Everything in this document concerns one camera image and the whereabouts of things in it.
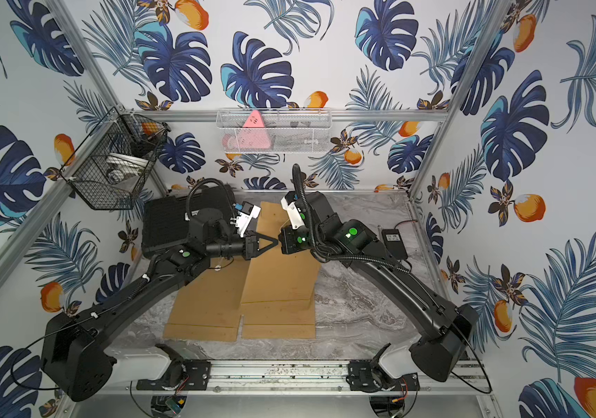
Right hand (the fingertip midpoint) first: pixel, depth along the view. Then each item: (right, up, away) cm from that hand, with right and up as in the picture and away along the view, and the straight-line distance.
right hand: (279, 234), depth 70 cm
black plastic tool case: (-48, +4, +34) cm, 59 cm away
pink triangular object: (-10, +34, +20) cm, 40 cm away
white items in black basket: (-49, +21, +9) cm, 54 cm away
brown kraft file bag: (-2, -28, +18) cm, 33 cm away
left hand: (-1, -1, 0) cm, 1 cm away
